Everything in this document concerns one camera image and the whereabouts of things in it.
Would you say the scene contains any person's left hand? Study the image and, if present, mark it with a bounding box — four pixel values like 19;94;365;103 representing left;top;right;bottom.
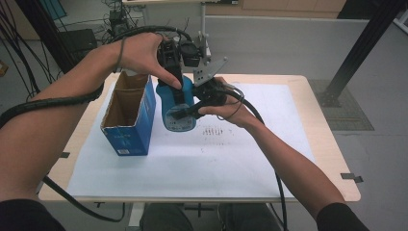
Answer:
115;32;183;90

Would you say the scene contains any blue plastic bottle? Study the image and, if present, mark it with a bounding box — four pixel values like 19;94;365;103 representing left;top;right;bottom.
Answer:
156;75;197;133

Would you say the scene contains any black device with cables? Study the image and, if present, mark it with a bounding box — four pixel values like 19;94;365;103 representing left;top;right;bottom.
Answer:
102;6;136;37

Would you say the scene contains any black sleeved cable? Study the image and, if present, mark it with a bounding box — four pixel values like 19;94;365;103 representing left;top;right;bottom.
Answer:
0;24;193;129

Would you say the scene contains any bundle of black cables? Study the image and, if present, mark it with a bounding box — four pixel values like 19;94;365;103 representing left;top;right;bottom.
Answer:
0;0;62;100

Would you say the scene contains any grey partition panel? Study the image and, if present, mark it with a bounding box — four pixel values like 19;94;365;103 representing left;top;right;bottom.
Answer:
205;15;370;78

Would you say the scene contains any thick black cable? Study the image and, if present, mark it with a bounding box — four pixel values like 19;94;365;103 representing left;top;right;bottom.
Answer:
41;175;127;223

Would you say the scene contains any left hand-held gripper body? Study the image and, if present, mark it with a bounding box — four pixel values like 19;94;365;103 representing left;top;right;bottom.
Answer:
156;38;204;80

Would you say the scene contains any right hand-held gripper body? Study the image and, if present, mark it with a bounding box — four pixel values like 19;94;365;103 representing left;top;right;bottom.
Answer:
191;56;232;109

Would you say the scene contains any white paper sheet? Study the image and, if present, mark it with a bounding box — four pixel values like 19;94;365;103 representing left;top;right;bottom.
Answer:
66;81;316;199

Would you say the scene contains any person's right hand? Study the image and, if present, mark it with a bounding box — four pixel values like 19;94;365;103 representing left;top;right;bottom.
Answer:
196;76;264;130

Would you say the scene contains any wooden cabinet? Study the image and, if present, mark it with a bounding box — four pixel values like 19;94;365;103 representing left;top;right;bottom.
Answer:
205;0;347;19

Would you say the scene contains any black metal stand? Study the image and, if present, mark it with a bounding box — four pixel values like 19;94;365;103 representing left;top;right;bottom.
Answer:
317;0;408;109
13;0;78;74

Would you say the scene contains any black box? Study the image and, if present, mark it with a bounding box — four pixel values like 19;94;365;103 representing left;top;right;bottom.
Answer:
59;28;99;57

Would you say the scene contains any blue cardboard box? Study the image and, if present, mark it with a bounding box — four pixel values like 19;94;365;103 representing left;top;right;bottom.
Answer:
100;70;157;157

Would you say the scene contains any grey floor mat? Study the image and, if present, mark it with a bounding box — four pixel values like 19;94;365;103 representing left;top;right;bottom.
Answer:
308;79;375;132

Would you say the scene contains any white desk leg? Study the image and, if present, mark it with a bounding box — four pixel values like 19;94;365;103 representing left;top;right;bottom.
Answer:
198;1;213;60

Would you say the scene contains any black smooth cable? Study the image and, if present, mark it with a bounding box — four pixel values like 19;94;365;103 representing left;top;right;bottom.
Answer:
220;84;289;231

